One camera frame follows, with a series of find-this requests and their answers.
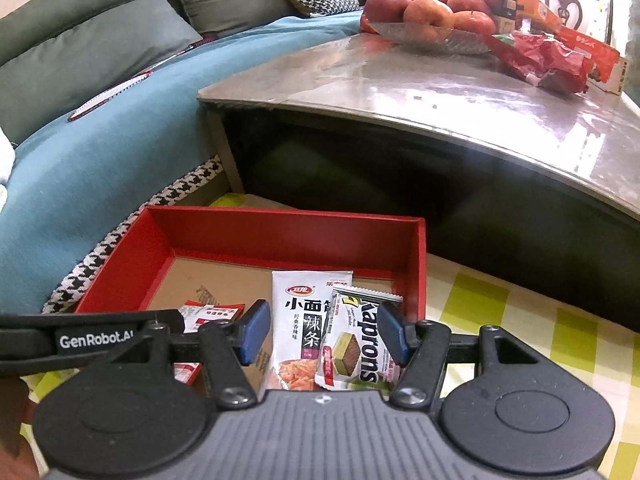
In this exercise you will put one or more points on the crumpled red snack bag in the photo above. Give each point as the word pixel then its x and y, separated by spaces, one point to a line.
pixel 545 60

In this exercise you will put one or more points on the blue blanket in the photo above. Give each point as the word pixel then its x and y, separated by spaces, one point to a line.
pixel 125 135

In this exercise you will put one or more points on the red cardboard box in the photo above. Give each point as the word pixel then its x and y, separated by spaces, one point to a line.
pixel 300 235

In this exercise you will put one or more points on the white spicy strip packet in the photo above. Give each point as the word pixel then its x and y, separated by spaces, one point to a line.
pixel 297 320

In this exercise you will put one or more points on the green sofa cushion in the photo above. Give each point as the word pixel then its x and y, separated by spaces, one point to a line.
pixel 90 55

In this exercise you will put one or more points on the cream fleece blanket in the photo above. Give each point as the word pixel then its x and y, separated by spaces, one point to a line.
pixel 4 160

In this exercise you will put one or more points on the grey sofa cushion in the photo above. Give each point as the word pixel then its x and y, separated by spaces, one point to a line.
pixel 235 7

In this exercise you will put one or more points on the red apple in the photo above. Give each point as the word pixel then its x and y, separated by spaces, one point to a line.
pixel 387 5
pixel 427 12
pixel 467 0
pixel 475 22

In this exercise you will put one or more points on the houndstooth cloth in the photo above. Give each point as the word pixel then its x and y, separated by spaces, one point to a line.
pixel 150 210

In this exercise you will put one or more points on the dark wooden chair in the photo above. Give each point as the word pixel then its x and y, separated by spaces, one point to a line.
pixel 562 7

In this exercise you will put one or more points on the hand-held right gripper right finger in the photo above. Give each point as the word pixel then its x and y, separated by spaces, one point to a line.
pixel 395 332

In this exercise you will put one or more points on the red orange carton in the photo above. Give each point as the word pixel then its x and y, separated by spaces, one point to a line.
pixel 595 60

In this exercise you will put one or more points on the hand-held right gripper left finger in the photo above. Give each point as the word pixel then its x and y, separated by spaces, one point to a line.
pixel 252 332

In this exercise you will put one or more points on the glass fruit bowl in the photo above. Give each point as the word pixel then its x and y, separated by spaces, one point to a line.
pixel 435 40

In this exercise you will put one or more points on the green wafer packet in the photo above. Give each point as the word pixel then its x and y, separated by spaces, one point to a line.
pixel 355 355

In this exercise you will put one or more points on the green white checked tablecloth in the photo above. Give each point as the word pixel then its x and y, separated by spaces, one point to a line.
pixel 525 310

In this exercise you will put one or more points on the red sausage packet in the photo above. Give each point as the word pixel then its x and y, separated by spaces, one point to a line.
pixel 210 312

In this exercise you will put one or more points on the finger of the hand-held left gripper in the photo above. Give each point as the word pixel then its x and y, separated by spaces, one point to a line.
pixel 100 319

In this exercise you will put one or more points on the dark coffee table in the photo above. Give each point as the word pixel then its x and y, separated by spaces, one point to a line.
pixel 450 100

